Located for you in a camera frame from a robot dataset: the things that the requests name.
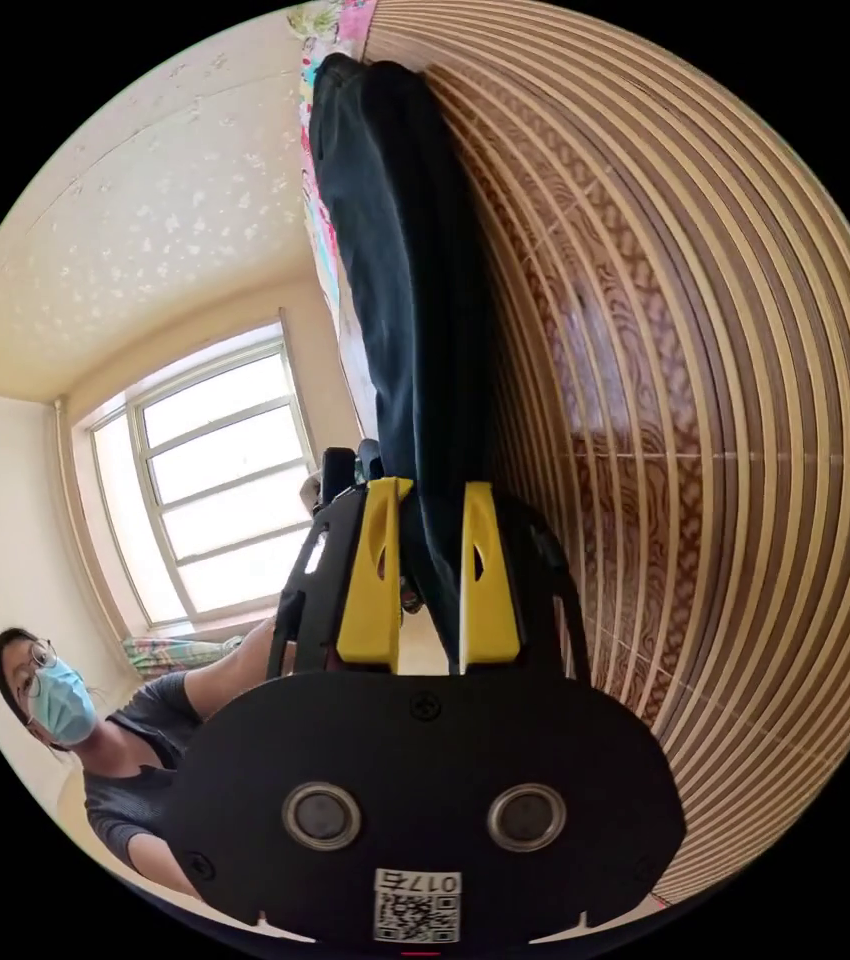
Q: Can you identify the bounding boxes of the window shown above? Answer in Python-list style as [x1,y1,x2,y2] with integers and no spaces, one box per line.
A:
[85,320,324,633]

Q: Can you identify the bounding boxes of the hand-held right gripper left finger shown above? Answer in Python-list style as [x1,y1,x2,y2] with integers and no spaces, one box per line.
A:
[335,476,415,673]

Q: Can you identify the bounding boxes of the printed floral cloth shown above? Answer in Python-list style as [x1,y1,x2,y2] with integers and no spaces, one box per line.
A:
[121,632,248,682]

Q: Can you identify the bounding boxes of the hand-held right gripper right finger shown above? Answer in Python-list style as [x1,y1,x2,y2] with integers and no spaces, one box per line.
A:
[459,480,523,670]

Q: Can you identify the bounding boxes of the person's left forearm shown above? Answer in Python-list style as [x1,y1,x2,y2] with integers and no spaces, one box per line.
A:
[186,616,282,726]

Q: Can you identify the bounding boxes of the black pants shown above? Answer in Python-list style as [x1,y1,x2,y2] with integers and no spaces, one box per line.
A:
[307,53,496,671]

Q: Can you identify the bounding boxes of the person's right forearm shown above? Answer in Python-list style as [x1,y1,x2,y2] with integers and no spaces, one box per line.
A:
[123,830,205,904]

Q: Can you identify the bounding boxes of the person's body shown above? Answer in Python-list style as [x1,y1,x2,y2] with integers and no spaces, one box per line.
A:
[0,626,205,873]

